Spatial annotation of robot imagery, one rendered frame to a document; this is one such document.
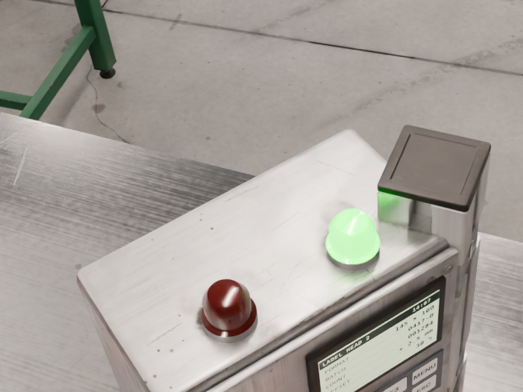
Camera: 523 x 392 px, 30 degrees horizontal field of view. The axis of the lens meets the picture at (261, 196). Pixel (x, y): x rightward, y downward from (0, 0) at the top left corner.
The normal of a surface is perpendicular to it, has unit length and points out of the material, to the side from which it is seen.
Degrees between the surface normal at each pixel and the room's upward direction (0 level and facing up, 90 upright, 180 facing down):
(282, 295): 0
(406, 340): 90
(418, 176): 0
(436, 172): 0
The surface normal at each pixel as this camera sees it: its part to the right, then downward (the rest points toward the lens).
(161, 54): -0.10, -0.66
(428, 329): 0.53, 0.60
